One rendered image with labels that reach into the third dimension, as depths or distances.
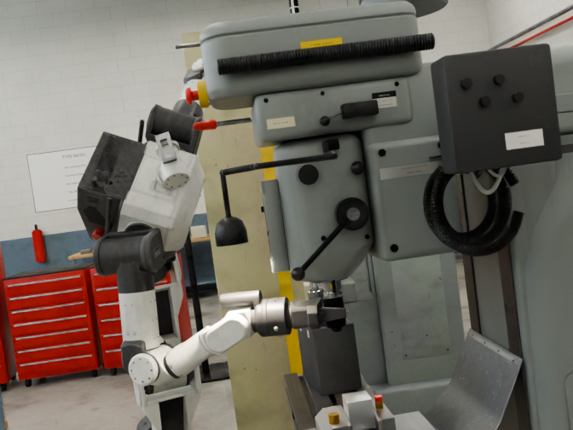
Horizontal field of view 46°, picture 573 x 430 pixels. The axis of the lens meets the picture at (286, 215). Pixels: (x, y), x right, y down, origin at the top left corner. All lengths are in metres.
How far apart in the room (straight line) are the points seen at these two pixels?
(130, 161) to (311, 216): 0.60
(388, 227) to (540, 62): 0.45
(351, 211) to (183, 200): 0.54
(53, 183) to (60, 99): 1.29
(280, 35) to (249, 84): 0.12
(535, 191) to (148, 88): 9.48
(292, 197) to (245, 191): 1.81
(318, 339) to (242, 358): 1.50
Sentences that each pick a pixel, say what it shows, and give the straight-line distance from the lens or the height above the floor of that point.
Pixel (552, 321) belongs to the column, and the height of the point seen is 1.18.
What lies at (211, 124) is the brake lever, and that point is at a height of 1.70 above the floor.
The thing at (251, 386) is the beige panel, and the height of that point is 0.57.
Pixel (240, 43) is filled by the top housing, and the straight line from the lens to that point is 1.43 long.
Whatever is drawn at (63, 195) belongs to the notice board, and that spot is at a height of 1.76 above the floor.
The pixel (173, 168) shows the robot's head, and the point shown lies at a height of 1.61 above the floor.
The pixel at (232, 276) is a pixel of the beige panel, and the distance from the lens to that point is 3.28.
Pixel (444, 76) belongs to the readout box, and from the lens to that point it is 1.24.
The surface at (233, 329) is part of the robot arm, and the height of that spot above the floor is 1.22.
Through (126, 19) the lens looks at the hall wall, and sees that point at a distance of 10.95.
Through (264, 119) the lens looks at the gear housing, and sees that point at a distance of 1.42.
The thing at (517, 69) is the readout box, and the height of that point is 1.68.
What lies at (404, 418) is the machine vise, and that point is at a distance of 1.52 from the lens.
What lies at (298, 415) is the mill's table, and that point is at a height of 0.94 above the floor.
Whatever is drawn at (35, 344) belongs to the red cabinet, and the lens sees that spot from 6.52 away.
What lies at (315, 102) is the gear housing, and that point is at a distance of 1.43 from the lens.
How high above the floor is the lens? 1.55
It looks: 3 degrees down
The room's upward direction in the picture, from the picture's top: 8 degrees counter-clockwise
